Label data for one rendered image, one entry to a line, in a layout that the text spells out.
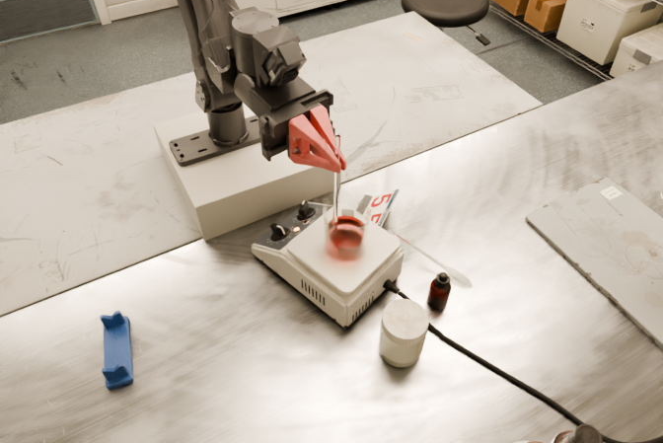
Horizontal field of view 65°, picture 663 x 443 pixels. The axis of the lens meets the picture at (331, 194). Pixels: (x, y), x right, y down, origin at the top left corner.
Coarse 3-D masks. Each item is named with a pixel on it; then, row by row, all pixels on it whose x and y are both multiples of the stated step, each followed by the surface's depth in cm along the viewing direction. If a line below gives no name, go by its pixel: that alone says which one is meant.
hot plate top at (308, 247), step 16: (320, 224) 75; (304, 240) 73; (320, 240) 73; (368, 240) 73; (384, 240) 73; (304, 256) 71; (320, 256) 71; (368, 256) 71; (384, 256) 71; (320, 272) 69; (336, 272) 69; (352, 272) 69; (368, 272) 69; (336, 288) 68; (352, 288) 67
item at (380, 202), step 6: (390, 192) 87; (378, 198) 88; (384, 198) 87; (390, 198) 86; (372, 204) 88; (378, 204) 87; (384, 204) 85; (372, 210) 86; (378, 210) 85; (384, 210) 84; (372, 216) 85; (378, 216) 83; (378, 222) 82
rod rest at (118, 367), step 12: (108, 324) 71; (120, 324) 72; (108, 336) 71; (120, 336) 71; (108, 348) 70; (120, 348) 70; (108, 360) 69; (120, 360) 69; (108, 372) 65; (120, 372) 66; (132, 372) 68; (108, 384) 66; (120, 384) 67
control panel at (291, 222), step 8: (320, 208) 82; (288, 216) 84; (296, 216) 82; (312, 216) 80; (320, 216) 79; (280, 224) 82; (288, 224) 81; (296, 224) 80; (304, 224) 79; (272, 232) 81; (296, 232) 77; (264, 240) 79; (280, 240) 77; (288, 240) 76; (272, 248) 76; (280, 248) 75
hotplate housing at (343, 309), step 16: (256, 256) 80; (272, 256) 75; (288, 256) 73; (400, 256) 74; (288, 272) 75; (304, 272) 72; (384, 272) 72; (400, 272) 77; (304, 288) 74; (320, 288) 70; (368, 288) 70; (384, 288) 75; (320, 304) 73; (336, 304) 69; (352, 304) 69; (368, 304) 74; (336, 320) 72; (352, 320) 72
